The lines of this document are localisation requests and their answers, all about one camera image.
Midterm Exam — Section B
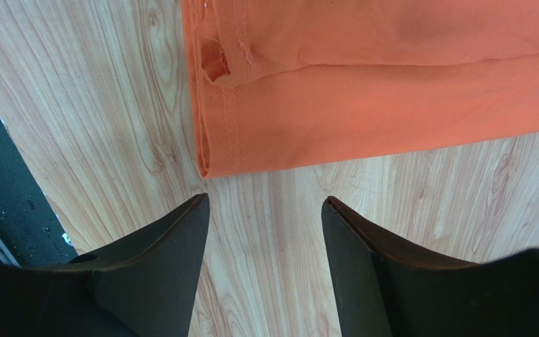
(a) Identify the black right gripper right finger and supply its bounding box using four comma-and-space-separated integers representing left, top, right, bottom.
321, 197, 539, 336

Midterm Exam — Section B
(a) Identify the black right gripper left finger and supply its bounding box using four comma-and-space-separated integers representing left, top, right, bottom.
0, 194, 210, 336

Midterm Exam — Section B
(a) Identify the orange t-shirt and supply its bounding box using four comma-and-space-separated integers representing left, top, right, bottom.
182, 1, 539, 178

